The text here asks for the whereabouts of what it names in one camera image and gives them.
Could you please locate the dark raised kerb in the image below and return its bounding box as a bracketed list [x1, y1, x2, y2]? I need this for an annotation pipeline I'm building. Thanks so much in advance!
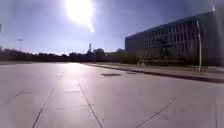
[83, 62, 224, 84]

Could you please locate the pale lamp pole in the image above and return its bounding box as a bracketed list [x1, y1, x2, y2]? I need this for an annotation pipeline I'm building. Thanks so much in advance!
[195, 19, 203, 73]

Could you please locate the grey concrete slab pavement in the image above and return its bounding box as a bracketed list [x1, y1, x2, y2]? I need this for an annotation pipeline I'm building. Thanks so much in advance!
[0, 62, 224, 128]

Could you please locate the pale sidewalk strip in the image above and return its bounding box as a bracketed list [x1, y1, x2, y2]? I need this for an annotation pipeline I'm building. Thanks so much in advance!
[94, 62, 224, 80]

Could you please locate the distant tower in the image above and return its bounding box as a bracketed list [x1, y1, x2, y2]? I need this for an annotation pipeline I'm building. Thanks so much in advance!
[87, 42, 93, 54]

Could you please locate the distant floodlight pole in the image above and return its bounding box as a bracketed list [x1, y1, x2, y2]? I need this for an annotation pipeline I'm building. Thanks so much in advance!
[17, 37, 24, 52]

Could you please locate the large grey office building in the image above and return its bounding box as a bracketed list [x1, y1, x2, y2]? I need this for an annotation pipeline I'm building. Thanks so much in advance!
[124, 10, 224, 66]

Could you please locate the row of dark trees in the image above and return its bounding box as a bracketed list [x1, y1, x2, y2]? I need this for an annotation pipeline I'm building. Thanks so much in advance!
[0, 47, 144, 64]

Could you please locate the dark manhole cover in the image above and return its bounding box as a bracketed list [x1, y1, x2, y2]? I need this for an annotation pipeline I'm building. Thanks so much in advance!
[100, 72, 123, 78]

